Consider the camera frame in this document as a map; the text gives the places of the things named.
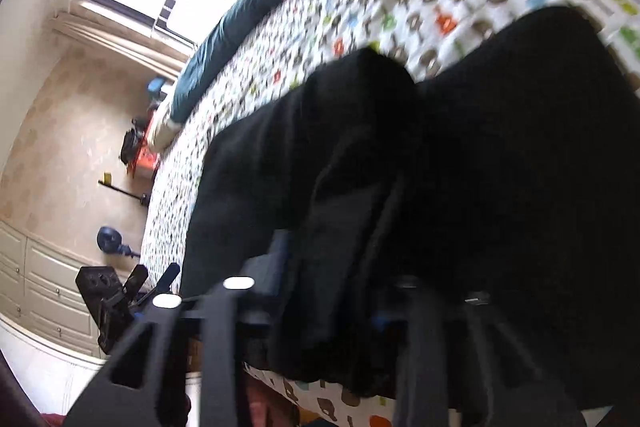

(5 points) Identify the beige bolster pillow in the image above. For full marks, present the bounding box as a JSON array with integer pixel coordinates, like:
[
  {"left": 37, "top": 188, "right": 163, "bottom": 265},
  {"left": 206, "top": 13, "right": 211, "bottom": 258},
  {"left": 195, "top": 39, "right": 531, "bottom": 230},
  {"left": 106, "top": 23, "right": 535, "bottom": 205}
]
[{"left": 149, "top": 104, "right": 182, "bottom": 154}]

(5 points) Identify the dark teal duvet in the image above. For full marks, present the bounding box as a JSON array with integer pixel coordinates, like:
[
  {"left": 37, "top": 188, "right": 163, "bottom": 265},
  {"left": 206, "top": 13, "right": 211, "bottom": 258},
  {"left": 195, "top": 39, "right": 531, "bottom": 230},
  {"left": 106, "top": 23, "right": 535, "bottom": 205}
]
[{"left": 170, "top": 0, "right": 396, "bottom": 124}]

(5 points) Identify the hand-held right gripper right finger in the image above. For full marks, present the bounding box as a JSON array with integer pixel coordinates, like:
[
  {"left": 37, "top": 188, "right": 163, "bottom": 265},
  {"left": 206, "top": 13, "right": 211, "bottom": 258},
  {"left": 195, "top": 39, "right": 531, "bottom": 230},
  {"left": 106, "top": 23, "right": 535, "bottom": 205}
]
[{"left": 372, "top": 277, "right": 588, "bottom": 427}]

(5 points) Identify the white drawer cabinet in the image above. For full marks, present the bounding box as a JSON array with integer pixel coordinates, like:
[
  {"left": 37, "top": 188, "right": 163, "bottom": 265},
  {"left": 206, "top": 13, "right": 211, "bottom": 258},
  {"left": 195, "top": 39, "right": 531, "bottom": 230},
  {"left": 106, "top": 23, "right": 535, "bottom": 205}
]
[{"left": 0, "top": 217, "right": 107, "bottom": 358}]

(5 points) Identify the black bag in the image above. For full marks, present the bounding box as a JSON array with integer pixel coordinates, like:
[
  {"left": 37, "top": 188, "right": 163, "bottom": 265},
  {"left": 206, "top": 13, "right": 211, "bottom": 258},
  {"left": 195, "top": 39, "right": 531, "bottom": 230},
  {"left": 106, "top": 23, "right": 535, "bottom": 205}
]
[{"left": 119, "top": 119, "right": 147, "bottom": 166}]

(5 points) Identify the black rod with yellow tag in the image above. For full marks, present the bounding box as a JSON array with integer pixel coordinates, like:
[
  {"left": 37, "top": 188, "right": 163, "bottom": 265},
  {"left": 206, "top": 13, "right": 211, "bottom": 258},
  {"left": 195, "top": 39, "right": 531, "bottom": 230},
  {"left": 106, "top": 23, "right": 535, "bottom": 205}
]
[{"left": 98, "top": 174, "right": 151, "bottom": 208}]

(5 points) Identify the orange box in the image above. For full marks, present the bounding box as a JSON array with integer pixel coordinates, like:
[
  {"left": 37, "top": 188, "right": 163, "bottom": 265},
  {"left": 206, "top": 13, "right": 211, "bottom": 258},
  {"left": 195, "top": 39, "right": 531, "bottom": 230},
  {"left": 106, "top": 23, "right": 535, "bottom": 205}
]
[{"left": 127, "top": 106, "right": 162, "bottom": 180}]

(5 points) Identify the small blue round fan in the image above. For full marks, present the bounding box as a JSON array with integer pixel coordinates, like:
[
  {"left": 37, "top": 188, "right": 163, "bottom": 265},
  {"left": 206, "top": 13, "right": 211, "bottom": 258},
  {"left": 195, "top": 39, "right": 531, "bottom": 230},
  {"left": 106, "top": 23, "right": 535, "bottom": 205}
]
[{"left": 96, "top": 226, "right": 142, "bottom": 261}]

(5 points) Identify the black blanket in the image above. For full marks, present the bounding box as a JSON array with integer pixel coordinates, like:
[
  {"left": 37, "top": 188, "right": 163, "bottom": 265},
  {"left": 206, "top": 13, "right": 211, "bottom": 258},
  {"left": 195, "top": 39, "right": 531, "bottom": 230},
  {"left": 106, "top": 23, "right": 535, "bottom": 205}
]
[{"left": 180, "top": 6, "right": 640, "bottom": 408}]

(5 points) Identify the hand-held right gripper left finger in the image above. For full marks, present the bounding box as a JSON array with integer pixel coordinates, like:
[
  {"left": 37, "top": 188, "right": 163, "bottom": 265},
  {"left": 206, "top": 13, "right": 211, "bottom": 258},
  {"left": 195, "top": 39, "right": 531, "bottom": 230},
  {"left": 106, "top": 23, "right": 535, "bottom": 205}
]
[{"left": 62, "top": 229, "right": 293, "bottom": 427}]

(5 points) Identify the guitar print bed sheet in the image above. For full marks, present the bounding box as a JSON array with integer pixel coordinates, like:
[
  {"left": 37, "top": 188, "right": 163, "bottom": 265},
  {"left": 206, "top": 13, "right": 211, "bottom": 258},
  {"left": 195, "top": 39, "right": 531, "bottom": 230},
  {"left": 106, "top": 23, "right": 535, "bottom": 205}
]
[{"left": 140, "top": 0, "right": 640, "bottom": 427}]

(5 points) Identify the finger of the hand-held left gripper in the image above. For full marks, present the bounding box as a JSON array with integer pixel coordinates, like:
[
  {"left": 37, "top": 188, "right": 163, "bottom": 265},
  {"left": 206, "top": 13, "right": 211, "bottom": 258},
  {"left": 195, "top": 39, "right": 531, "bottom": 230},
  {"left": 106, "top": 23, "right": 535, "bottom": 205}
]
[
  {"left": 121, "top": 264, "right": 150, "bottom": 305},
  {"left": 144, "top": 263, "right": 182, "bottom": 304}
]

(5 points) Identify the beige curtain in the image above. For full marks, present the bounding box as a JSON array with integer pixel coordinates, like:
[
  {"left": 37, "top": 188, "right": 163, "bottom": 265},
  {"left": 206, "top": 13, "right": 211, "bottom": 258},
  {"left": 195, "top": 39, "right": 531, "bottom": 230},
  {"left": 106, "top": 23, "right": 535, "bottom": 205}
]
[{"left": 50, "top": 1, "right": 197, "bottom": 78}]

